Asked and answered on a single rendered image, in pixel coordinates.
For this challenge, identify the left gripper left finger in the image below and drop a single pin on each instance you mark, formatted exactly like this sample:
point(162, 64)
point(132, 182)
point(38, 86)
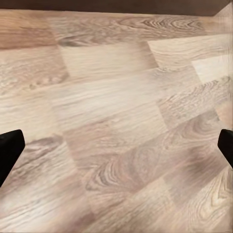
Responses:
point(11, 146)

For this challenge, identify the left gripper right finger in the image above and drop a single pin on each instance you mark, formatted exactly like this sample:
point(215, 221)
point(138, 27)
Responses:
point(225, 144)

